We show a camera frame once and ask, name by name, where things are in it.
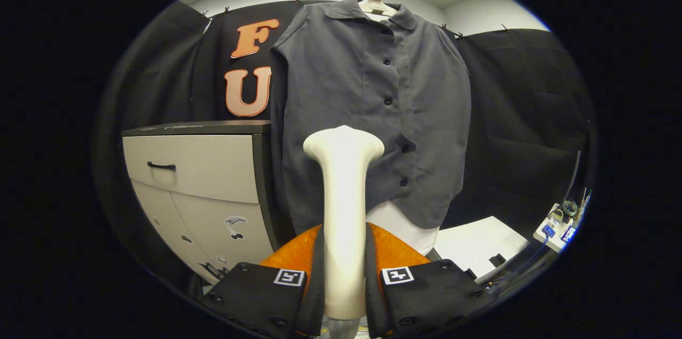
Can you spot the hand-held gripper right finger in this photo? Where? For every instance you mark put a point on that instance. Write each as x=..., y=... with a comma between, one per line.
x=373, y=301

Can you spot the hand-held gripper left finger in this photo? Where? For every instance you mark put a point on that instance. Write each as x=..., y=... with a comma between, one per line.
x=317, y=291

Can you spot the white garment steamer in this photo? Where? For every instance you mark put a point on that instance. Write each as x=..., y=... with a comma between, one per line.
x=343, y=195

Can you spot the grey button-up shirt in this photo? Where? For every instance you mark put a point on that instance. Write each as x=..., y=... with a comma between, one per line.
x=341, y=88

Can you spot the white mannequin torso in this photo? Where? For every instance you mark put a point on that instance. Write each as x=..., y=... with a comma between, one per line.
x=399, y=229

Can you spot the white board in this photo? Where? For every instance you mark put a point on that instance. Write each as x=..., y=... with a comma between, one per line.
x=474, y=245

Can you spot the grey and beige cabinet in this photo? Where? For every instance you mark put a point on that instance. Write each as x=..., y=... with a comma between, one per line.
x=202, y=168

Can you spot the white power strip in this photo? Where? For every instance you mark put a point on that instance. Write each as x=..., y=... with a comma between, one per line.
x=551, y=232

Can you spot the black backdrop cloth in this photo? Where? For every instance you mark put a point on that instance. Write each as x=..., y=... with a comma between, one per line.
x=522, y=115

